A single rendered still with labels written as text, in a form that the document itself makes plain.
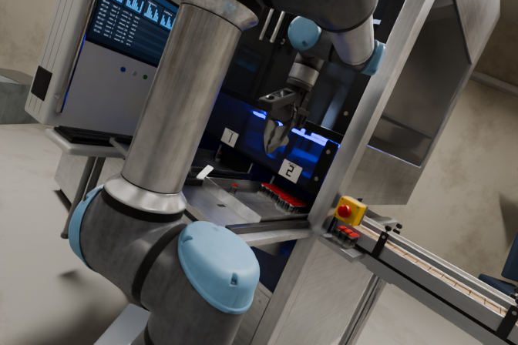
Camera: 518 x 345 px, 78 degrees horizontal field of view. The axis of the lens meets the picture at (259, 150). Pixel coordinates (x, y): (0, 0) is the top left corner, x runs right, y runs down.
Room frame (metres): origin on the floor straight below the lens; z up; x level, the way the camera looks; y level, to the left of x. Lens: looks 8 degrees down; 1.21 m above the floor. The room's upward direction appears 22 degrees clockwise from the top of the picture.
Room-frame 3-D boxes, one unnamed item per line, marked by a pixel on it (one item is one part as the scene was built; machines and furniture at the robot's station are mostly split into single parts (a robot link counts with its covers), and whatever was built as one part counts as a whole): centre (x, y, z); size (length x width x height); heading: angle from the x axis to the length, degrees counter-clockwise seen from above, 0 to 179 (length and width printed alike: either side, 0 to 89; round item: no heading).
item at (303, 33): (0.80, -0.02, 1.39); 0.11 x 0.11 x 0.08; 72
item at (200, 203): (1.13, 0.10, 0.87); 0.70 x 0.48 x 0.02; 52
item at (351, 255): (1.04, -0.38, 0.87); 0.14 x 0.13 x 0.02; 142
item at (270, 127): (0.92, -0.02, 1.13); 0.06 x 0.03 x 0.09; 142
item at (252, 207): (1.08, -0.08, 0.90); 0.34 x 0.26 x 0.04; 143
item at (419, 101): (1.43, -0.58, 1.51); 0.85 x 0.01 x 0.59; 142
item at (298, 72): (0.91, -0.03, 1.32); 0.08 x 0.08 x 0.05
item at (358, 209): (1.02, -0.35, 1.00); 0.08 x 0.07 x 0.07; 142
